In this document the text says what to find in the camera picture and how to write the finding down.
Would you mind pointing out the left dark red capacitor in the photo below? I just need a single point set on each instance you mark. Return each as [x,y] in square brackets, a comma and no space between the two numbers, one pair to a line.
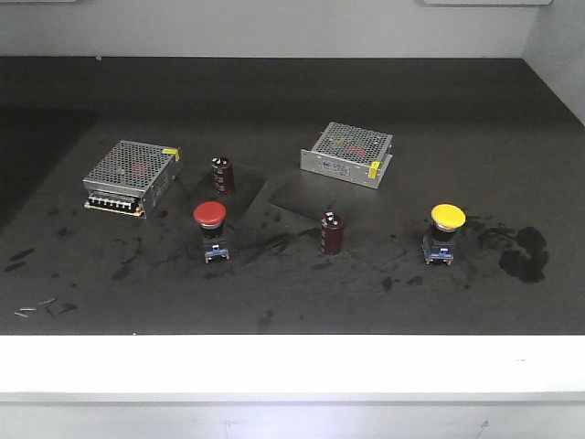
[223,177]

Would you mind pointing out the right dark red capacitor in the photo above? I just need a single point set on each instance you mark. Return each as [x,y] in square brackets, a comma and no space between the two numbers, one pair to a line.
[332,233]

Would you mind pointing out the yellow mushroom push button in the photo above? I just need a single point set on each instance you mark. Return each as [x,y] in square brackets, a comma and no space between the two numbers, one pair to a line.
[439,243]

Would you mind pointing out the right mesh power supply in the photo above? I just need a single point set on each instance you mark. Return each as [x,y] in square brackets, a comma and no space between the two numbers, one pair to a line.
[351,154]

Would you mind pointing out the mesh power supply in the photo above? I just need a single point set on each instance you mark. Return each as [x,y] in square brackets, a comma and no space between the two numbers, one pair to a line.
[132,178]
[351,154]

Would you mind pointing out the dark red capacitor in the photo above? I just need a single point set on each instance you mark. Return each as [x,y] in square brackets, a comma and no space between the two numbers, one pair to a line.
[332,233]
[223,177]

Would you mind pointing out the left mesh power supply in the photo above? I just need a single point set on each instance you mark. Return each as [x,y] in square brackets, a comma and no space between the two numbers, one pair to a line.
[132,178]

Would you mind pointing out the red mushroom push button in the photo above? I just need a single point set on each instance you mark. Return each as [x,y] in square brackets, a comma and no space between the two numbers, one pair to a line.
[210,217]

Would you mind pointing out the small metal pins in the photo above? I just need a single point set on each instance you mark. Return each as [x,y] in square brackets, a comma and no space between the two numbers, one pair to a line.
[45,305]

